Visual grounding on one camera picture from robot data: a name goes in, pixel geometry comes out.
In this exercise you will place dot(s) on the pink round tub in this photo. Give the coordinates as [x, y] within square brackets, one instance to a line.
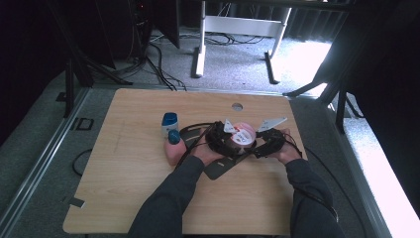
[243, 135]

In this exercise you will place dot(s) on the pink pump bottle blue cap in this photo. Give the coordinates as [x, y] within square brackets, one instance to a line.
[176, 152]

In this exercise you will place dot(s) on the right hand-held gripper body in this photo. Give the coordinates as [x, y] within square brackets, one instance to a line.
[275, 140]

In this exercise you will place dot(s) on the person's right hand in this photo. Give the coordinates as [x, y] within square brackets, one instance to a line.
[289, 152]

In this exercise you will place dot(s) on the black corner shelf rack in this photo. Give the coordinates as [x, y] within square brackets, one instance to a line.
[224, 167]

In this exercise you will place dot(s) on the dark curtain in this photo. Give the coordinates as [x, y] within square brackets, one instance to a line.
[310, 23]

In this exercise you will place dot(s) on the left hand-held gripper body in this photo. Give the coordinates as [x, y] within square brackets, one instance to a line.
[218, 139]

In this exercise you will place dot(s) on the grey tape strip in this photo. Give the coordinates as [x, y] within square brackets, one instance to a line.
[76, 202]

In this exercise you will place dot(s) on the metal floor rail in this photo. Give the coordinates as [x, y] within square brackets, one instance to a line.
[43, 155]
[363, 185]

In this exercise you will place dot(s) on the dark computer tower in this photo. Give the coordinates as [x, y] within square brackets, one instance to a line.
[140, 20]

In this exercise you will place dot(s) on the person's left hand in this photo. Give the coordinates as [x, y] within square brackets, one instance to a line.
[204, 153]

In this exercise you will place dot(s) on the white desk frame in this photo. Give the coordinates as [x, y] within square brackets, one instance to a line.
[244, 25]

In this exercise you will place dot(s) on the black rectangular floor bracket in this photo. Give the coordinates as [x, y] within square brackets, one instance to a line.
[79, 124]

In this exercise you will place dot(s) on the black metal stand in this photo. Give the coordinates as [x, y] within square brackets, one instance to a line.
[69, 86]
[340, 112]

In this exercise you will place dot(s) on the white shampoo bottle blue cap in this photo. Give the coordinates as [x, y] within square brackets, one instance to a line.
[169, 125]

